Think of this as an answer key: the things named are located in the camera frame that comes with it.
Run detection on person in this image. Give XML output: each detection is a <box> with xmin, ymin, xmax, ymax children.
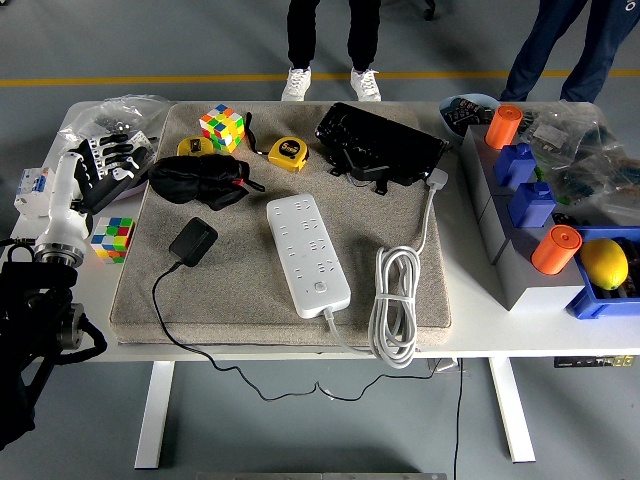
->
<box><xmin>499</xmin><ymin>0</ymin><xmax>640</xmax><ymax>104</ymax></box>
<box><xmin>280</xmin><ymin>0</ymin><xmax>384</xmax><ymax>104</ymax></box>

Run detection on yellow tape measure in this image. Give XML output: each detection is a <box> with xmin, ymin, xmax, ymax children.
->
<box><xmin>177</xmin><ymin>135</ymin><xmax>214</xmax><ymax>157</ymax></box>
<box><xmin>243</xmin><ymin>111</ymin><xmax>310</xmax><ymax>174</ymax></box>

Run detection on pale purple tray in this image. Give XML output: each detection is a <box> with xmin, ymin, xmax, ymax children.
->
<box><xmin>112</xmin><ymin>169</ymin><xmax>154</xmax><ymax>201</ymax></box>

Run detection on glossy black device box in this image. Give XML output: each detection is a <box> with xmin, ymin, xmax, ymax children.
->
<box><xmin>313</xmin><ymin>102</ymin><xmax>451</xmax><ymax>196</ymax></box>

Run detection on black cloth pouch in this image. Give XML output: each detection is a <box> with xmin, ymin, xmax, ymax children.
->
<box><xmin>147</xmin><ymin>153</ymin><xmax>266</xmax><ymax>211</ymax></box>

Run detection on thin black adapter cord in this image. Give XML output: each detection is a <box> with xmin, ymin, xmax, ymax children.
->
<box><xmin>151</xmin><ymin>259</ymin><xmax>451</xmax><ymax>403</ymax></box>

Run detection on light blue bowl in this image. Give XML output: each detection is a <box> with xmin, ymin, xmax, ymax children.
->
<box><xmin>438</xmin><ymin>93</ymin><xmax>501</xmax><ymax>141</ymax></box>

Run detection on orange cylinder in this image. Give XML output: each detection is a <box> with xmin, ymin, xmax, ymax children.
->
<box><xmin>530</xmin><ymin>223</ymin><xmax>584</xmax><ymax>276</ymax></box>
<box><xmin>484</xmin><ymin>103</ymin><xmax>524</xmax><ymax>151</ymax></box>

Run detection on grey metal bracket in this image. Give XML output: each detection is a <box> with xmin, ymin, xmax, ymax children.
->
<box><xmin>427</xmin><ymin>357</ymin><xmax>465</xmax><ymax>374</ymax></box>

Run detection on white wall socket panel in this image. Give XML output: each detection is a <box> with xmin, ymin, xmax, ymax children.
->
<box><xmin>124</xmin><ymin>130</ymin><xmax>160</xmax><ymax>174</ymax></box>

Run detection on dark circuit boards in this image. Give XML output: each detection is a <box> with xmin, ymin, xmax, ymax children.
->
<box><xmin>444</xmin><ymin>98</ymin><xmax>496</xmax><ymax>126</ymax></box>

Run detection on yellow lemon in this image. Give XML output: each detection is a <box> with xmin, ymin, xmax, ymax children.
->
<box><xmin>578</xmin><ymin>237</ymin><xmax>630</xmax><ymax>291</ymax></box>

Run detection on blue peg block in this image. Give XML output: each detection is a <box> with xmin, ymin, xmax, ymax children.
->
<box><xmin>493</xmin><ymin>142</ymin><xmax>539</xmax><ymax>190</ymax></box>
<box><xmin>507</xmin><ymin>180</ymin><xmax>558</xmax><ymax>230</ymax></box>

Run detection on white table leg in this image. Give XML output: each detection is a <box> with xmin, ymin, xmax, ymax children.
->
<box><xmin>133</xmin><ymin>359</ymin><xmax>176</xmax><ymax>470</ymax></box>
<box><xmin>487</xmin><ymin>357</ymin><xmax>537</xmax><ymax>464</ymax></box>

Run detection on blue plastic bin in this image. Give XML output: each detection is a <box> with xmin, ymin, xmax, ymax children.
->
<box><xmin>565</xmin><ymin>224</ymin><xmax>640</xmax><ymax>321</ymax></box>

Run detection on clear bag of components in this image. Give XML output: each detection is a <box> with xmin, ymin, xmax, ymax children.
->
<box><xmin>517</xmin><ymin>99</ymin><xmax>626</xmax><ymax>169</ymax></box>
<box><xmin>544</xmin><ymin>149</ymin><xmax>640</xmax><ymax>229</ymax></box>

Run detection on black power adapter plug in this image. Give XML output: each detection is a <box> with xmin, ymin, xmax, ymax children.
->
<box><xmin>168</xmin><ymin>217</ymin><xmax>219</xmax><ymax>269</ymax></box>

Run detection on white power strip cable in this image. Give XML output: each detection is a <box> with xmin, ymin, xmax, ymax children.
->
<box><xmin>324</xmin><ymin>167</ymin><xmax>451</xmax><ymax>370</ymax></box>

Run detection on black hanging cable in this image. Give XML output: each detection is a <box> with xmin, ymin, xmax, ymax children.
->
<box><xmin>452</xmin><ymin>357</ymin><xmax>466</xmax><ymax>480</ymax></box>

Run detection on clear bag of screws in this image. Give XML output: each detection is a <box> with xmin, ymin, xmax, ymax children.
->
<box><xmin>57</xmin><ymin>94</ymin><xmax>174</xmax><ymax>151</ymax></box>

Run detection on colourful puzzle cube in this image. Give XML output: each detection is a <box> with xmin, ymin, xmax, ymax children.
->
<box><xmin>90</xmin><ymin>215</ymin><xmax>137</xmax><ymax>264</ymax></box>
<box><xmin>198</xmin><ymin>103</ymin><xmax>246</xmax><ymax>154</ymax></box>

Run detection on white power strip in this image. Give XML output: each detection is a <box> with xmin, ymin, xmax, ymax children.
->
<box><xmin>266</xmin><ymin>193</ymin><xmax>353</xmax><ymax>319</ymax></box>

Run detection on grey-brown mat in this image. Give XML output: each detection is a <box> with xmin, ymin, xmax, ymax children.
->
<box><xmin>108</xmin><ymin>101</ymin><xmax>454</xmax><ymax>351</ymax></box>

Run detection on black table control panel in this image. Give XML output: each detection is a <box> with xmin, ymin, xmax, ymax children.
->
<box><xmin>552</xmin><ymin>354</ymin><xmax>636</xmax><ymax>370</ymax></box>

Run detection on grey holder box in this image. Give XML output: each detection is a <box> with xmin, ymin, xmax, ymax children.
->
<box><xmin>477</xmin><ymin>192</ymin><xmax>587</xmax><ymax>312</ymax></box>
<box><xmin>458</xmin><ymin>122</ymin><xmax>551</xmax><ymax>224</ymax></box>

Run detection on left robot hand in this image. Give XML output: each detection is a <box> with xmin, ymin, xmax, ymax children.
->
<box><xmin>35</xmin><ymin>130</ymin><xmax>151</xmax><ymax>247</ymax></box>

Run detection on white circuit breaker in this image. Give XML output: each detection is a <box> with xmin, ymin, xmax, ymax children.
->
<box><xmin>13</xmin><ymin>166</ymin><xmax>57</xmax><ymax>220</ymax></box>

